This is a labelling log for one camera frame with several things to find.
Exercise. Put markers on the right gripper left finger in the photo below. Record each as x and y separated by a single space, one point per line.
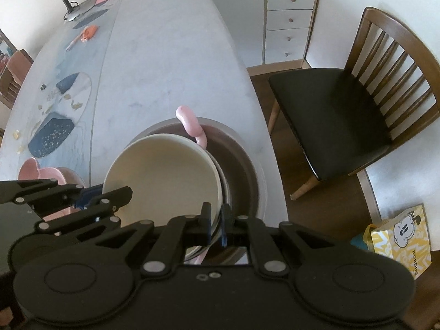
174 238

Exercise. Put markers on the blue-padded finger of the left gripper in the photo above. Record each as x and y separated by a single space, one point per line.
99 208
44 196

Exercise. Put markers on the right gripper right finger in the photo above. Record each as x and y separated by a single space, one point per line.
252 233

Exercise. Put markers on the pink plate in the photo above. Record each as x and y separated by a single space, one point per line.
31 170

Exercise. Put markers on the cream ceramic bowl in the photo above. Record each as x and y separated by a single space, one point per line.
152 168

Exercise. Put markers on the pink pot with steel liner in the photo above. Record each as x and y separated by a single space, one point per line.
203 179

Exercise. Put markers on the person's left hand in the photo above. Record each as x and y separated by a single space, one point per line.
6 316

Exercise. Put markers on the wooden chair with pink towel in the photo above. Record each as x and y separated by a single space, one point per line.
13 75

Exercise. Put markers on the wooden chair right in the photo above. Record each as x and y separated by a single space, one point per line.
346 119

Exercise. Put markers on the yellow cartoon paper bag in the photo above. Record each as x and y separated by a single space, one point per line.
404 238

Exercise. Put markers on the white drawer cabinet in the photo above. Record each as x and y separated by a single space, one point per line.
267 33

